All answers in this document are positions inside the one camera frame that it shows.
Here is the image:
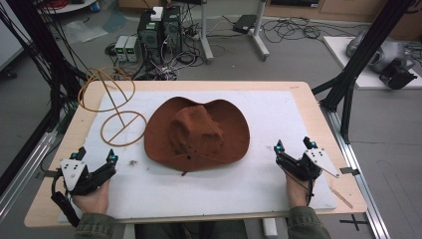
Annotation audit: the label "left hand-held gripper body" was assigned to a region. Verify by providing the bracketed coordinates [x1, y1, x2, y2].
[60, 158, 111, 196]

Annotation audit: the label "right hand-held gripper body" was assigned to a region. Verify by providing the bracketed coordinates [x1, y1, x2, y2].
[288, 147, 340, 182]

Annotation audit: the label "tan wire hat stand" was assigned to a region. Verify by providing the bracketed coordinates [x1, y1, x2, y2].
[77, 66, 148, 147]

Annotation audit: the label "brown cowboy hat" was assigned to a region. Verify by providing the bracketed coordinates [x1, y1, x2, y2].
[143, 96, 251, 177]

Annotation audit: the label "person's left hand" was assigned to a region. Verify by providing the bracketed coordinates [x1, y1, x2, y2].
[72, 180, 110, 215]

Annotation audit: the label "person's right hand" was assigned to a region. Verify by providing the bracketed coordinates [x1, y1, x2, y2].
[285, 171, 315, 209]

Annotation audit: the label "grey tape strip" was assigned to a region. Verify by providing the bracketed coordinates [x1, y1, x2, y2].
[34, 169, 60, 180]
[338, 166, 361, 176]

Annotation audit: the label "white foam mat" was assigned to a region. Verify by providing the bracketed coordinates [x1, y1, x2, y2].
[57, 90, 338, 223]

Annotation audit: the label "thin wooden stick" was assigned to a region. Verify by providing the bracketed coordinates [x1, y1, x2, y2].
[329, 187, 354, 210]

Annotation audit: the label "white block under table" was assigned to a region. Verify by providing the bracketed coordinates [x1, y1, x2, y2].
[262, 217, 279, 239]

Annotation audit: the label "white platform board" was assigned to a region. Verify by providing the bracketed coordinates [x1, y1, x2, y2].
[322, 35, 422, 91]

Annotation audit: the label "person's dark trousers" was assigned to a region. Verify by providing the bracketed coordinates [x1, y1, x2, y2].
[133, 219, 249, 239]

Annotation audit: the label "black device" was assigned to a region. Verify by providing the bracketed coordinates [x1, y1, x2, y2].
[378, 59, 419, 91]

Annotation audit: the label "grey power supply unit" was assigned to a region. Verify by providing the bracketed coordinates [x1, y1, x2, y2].
[125, 36, 142, 63]
[113, 35, 129, 63]

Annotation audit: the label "white table leg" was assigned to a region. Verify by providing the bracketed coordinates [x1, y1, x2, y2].
[249, 0, 271, 62]
[198, 0, 215, 65]

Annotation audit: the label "grey robot shell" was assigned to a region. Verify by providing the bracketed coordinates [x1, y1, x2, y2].
[345, 30, 416, 75]

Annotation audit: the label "clear plastic sheet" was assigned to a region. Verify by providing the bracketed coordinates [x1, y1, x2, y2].
[62, 19, 108, 45]

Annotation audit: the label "black computer tower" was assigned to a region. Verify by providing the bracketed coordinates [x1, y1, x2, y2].
[136, 11, 164, 65]
[161, 5, 183, 56]

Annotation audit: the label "white panel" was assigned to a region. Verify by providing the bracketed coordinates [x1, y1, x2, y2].
[0, 0, 33, 72]

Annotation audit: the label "flat black box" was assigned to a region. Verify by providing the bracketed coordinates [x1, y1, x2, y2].
[232, 13, 259, 35]

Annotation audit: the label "white round table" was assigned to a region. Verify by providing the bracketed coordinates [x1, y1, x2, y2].
[37, 0, 98, 15]

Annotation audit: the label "white box on tower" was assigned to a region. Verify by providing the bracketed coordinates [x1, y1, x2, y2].
[150, 6, 164, 22]

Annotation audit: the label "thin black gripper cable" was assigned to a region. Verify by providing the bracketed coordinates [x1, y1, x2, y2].
[284, 169, 316, 206]

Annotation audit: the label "thick black gripper cable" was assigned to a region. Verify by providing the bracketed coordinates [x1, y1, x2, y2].
[50, 168, 82, 229]

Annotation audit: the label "aluminium rail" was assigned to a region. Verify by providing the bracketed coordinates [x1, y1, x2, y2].
[0, 130, 58, 222]
[319, 105, 392, 239]

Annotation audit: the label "black frame post with cables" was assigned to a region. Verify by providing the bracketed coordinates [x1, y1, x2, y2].
[0, 0, 88, 133]

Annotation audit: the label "loose black floor cables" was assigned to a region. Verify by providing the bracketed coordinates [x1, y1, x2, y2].
[260, 15, 357, 45]

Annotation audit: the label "tangle of cables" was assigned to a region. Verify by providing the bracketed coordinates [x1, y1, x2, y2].
[135, 49, 207, 82]

